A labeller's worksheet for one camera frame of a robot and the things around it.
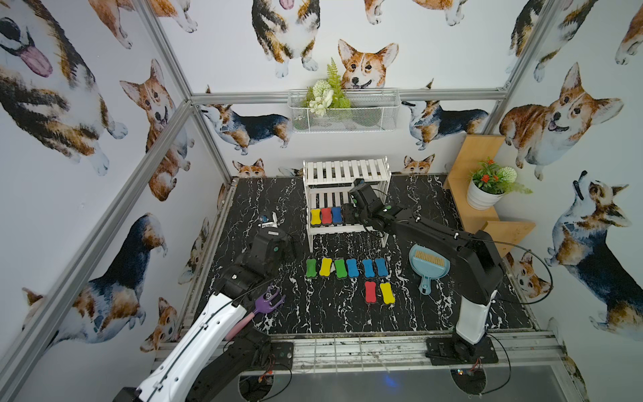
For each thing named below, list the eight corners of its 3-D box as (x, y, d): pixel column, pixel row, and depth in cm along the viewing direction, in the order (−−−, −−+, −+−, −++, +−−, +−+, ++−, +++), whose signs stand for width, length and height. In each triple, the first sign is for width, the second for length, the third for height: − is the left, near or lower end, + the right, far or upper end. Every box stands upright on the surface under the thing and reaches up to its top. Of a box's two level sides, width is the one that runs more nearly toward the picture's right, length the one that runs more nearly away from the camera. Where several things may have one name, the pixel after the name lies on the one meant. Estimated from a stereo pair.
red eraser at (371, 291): (365, 302, 86) (366, 300, 85) (364, 284, 90) (364, 281, 89) (377, 302, 86) (378, 300, 85) (375, 284, 90) (376, 281, 89)
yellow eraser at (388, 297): (385, 305, 86) (386, 303, 84) (379, 285, 90) (379, 283, 88) (394, 303, 86) (396, 301, 84) (388, 283, 90) (389, 281, 89)
